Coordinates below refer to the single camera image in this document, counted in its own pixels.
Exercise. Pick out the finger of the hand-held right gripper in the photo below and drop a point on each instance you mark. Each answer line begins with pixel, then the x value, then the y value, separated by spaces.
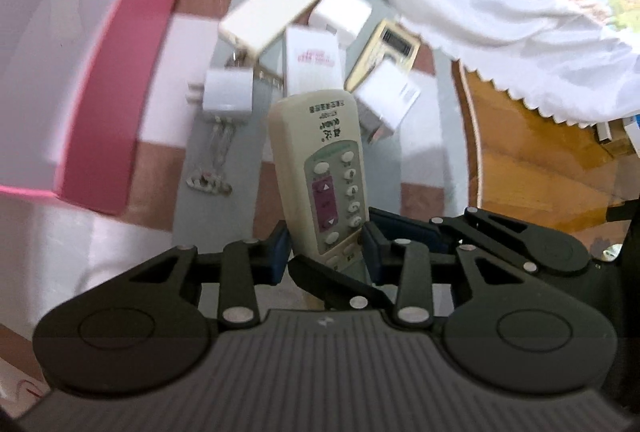
pixel 330 282
pixel 410 232

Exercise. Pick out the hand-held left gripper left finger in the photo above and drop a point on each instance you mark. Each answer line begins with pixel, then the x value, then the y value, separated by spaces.
pixel 280 257

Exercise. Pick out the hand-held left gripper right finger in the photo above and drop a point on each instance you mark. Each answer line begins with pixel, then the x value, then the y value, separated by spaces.
pixel 372 257

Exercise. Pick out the cream remote with pink buttons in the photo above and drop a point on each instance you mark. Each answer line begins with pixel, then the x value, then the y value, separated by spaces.
pixel 320 136

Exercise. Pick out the white plug charger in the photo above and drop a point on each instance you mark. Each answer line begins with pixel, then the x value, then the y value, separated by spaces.
pixel 385 96
pixel 225 89

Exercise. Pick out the white box with pink label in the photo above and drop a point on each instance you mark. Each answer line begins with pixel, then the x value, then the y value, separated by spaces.
pixel 312 76

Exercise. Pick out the yellowed remote with display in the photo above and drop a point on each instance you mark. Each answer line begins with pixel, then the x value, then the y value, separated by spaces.
pixel 385 44

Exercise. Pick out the white cube charger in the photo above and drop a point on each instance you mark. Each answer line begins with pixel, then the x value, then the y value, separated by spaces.
pixel 340 11

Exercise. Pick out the pink cardboard box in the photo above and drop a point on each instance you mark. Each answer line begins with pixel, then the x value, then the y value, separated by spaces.
pixel 150 61

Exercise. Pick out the cream power bank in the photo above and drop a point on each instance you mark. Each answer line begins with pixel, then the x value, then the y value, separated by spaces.
pixel 275 6

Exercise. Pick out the black bar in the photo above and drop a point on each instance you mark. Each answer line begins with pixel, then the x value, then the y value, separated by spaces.
pixel 625 211

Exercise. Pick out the white and blue box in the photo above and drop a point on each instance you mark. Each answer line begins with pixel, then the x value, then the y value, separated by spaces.
pixel 630 131

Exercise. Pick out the floral quilt with white sheet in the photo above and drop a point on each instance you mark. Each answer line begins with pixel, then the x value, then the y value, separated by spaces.
pixel 500 21

